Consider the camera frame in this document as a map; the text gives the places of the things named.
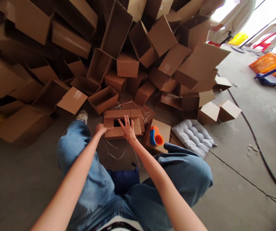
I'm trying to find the red plastic stool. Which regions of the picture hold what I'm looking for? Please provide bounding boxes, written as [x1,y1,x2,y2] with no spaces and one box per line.
[252,32,276,50]

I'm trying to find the thin black cable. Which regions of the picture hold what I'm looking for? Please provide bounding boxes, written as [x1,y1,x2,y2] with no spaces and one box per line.
[209,150,276,206]

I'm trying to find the person's left hand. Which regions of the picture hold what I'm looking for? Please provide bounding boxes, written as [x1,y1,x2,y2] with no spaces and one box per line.
[95,123,114,138]

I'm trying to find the person's legs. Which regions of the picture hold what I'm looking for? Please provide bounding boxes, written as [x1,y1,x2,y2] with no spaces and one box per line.
[57,110,213,231]

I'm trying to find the white paper scrap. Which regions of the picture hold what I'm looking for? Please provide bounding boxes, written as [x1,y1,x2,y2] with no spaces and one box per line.
[246,143,257,157]

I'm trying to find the pile of cardboard boxes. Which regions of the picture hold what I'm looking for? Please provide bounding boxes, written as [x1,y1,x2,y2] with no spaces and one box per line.
[0,0,242,147]

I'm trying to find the stack of orange crates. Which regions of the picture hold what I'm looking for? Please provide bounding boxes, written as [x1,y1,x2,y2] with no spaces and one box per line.
[249,52,276,81]

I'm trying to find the grey quilted cushion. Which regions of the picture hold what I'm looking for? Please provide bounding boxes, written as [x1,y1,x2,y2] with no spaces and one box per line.
[171,119,216,158]

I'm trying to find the white plastic packing straps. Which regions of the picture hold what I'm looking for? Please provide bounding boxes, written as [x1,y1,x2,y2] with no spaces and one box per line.
[103,99,155,161]

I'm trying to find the dark blue seat cushion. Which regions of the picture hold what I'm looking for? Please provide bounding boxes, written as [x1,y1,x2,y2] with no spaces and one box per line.
[106,162,141,196]

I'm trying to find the flat cardboard sheet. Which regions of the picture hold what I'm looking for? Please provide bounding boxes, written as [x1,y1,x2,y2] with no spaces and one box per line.
[144,118,172,155]

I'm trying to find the person's right hand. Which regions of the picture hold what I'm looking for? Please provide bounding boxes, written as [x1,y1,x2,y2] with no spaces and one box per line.
[117,115,137,142]

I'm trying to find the person's body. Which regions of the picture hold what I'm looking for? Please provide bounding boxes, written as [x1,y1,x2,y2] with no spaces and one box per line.
[96,215,145,231]

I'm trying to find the yellow plastic crate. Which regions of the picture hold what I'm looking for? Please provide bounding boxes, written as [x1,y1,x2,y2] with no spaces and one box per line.
[228,31,249,47]

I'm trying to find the blue hand trolley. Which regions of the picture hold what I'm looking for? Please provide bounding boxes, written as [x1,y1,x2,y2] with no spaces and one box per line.
[254,60,276,86]

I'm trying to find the thick black cable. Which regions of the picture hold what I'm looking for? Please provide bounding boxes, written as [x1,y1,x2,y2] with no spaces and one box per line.
[221,88,276,194]

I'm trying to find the brown carton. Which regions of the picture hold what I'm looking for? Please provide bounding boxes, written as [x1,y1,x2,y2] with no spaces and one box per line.
[103,109,146,140]

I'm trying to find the orange and blue tape dispenser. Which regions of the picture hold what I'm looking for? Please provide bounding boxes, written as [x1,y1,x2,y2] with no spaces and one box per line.
[149,125,164,147]

